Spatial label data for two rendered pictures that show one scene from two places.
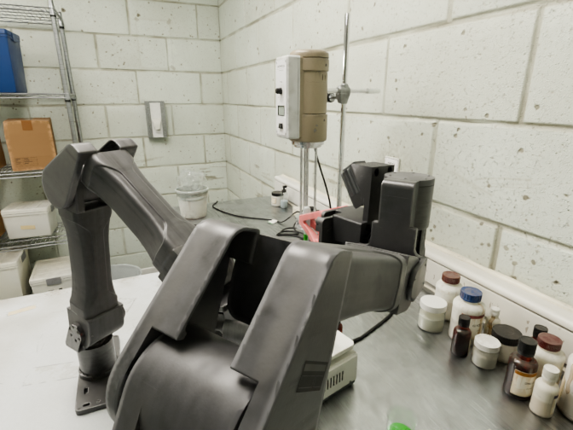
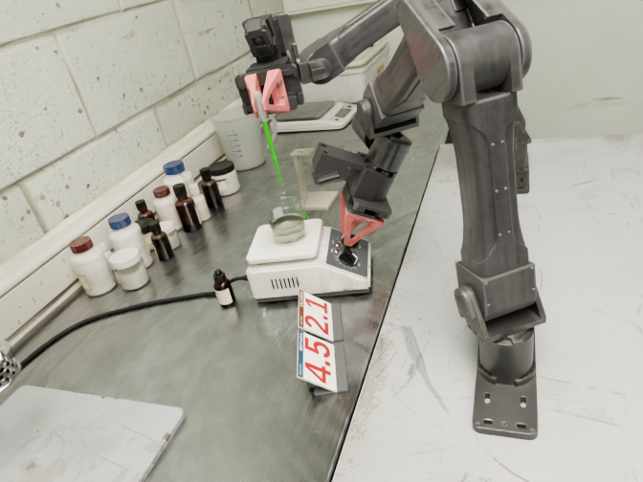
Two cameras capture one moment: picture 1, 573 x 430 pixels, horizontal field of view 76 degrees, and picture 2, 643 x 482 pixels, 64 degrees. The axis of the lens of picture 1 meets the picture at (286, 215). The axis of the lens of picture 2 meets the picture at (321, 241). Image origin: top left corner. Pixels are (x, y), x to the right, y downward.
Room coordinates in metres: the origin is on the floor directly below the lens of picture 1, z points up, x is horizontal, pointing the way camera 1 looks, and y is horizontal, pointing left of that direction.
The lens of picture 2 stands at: (1.04, 0.58, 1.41)
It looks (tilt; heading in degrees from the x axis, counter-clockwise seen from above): 30 degrees down; 228
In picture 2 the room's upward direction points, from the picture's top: 12 degrees counter-clockwise
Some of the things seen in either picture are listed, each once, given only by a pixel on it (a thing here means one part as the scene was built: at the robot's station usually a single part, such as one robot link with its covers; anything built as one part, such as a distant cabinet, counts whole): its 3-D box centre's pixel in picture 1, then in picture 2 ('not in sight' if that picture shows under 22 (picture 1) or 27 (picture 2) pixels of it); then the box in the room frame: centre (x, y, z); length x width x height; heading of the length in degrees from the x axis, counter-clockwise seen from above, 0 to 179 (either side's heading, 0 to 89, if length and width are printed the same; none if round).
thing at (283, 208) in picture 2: not in sight; (287, 217); (0.56, -0.03, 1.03); 0.07 x 0.06 x 0.08; 117
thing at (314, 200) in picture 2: not in sight; (312, 176); (0.31, -0.22, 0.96); 0.08 x 0.08 x 0.13; 23
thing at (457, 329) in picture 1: (461, 334); (160, 240); (0.64, -0.36, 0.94); 0.03 x 0.03 x 0.08
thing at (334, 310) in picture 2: not in sight; (320, 314); (0.63, 0.09, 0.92); 0.09 x 0.06 x 0.04; 44
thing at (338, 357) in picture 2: not in sight; (321, 360); (0.71, 0.15, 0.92); 0.09 x 0.06 x 0.04; 44
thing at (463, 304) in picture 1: (467, 314); (128, 242); (0.69, -0.39, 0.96); 0.06 x 0.06 x 0.11
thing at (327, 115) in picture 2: not in sight; (315, 116); (-0.13, -0.64, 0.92); 0.26 x 0.19 x 0.05; 111
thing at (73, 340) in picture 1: (96, 325); (498, 304); (0.58, 0.35, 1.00); 0.09 x 0.06 x 0.06; 149
